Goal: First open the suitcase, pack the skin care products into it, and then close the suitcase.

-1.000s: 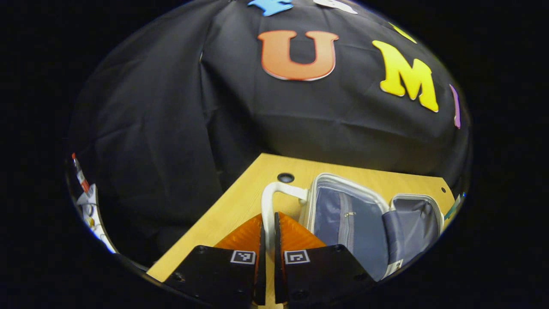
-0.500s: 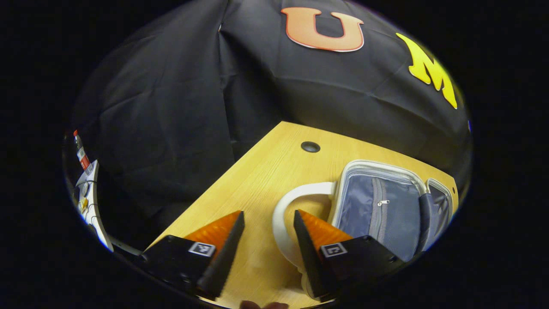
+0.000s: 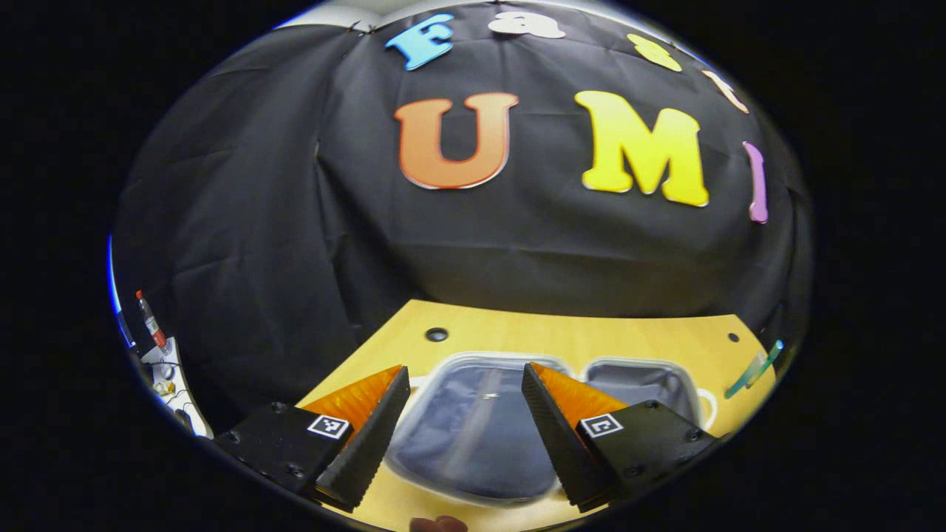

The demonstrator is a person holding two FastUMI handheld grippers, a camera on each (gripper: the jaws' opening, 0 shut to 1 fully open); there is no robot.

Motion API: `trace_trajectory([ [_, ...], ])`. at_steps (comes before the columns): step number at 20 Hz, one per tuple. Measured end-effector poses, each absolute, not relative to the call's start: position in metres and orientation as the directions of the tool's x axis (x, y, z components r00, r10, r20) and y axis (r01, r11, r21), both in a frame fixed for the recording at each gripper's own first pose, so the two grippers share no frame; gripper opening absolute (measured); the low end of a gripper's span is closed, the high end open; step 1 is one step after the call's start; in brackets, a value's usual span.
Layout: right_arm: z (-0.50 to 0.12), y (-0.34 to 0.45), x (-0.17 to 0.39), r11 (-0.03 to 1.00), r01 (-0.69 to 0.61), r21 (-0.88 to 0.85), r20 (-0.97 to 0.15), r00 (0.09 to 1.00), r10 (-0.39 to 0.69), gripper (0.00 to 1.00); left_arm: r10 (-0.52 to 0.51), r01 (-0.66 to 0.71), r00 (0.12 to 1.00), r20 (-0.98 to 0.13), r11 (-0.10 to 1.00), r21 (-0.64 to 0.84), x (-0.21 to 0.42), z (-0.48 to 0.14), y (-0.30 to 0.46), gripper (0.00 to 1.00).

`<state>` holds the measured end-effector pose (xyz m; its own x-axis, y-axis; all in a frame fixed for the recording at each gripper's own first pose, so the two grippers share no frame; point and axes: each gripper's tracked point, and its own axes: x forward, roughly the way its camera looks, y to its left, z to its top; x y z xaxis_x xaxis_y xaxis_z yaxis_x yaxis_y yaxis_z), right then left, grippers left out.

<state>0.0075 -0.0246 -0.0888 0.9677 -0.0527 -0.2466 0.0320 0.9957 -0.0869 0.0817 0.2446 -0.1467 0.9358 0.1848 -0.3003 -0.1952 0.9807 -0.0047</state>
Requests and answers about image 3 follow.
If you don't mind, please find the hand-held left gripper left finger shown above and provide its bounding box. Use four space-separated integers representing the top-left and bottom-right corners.
214 364 412 513

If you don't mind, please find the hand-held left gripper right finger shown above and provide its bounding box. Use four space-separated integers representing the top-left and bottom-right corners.
521 362 721 514

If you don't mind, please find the white side table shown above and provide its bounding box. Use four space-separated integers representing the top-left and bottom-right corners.
140 336 215 440

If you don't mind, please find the black backdrop cloth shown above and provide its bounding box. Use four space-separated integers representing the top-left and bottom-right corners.
111 0 814 444

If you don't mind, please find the red and white bottle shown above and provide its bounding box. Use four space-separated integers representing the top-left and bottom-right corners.
135 290 168 349

